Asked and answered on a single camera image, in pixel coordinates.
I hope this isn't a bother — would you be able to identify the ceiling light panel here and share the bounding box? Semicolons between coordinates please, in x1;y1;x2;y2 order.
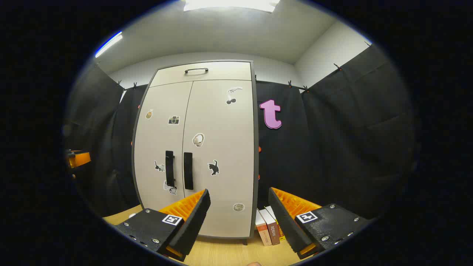
184;0;280;13

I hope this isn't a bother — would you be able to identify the black backdrop cloth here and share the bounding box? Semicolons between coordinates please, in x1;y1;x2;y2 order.
65;44;418;222

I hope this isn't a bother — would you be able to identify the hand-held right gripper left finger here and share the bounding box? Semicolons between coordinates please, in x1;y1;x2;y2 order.
113;189;211;262

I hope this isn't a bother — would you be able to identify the beige cabinet door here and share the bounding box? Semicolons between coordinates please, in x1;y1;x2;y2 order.
182;79;256;239
134;81;193;219

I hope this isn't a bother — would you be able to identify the ceiling strip light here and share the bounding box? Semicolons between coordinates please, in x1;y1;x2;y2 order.
95;31;123;58

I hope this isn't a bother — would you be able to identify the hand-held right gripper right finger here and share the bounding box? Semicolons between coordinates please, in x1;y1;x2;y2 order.
268;187;372;259

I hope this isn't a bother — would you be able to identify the beige double-door shoe cabinet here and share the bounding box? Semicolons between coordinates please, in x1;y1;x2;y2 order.
131;60;259;245

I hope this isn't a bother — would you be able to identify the salmon spine book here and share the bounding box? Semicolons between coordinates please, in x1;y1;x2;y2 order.
255;209;272;246

